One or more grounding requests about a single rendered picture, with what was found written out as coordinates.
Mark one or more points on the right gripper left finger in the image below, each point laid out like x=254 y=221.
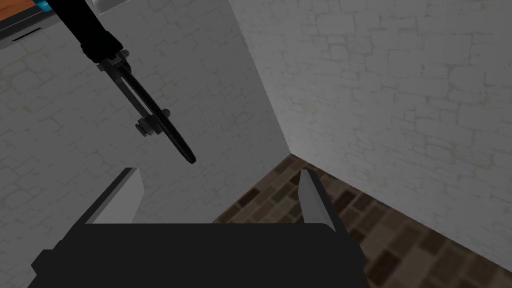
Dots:
x=116 y=202

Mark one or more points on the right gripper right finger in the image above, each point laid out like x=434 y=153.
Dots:
x=314 y=204

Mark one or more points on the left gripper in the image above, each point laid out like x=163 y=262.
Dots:
x=138 y=100

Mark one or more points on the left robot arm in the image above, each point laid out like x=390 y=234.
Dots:
x=86 y=28

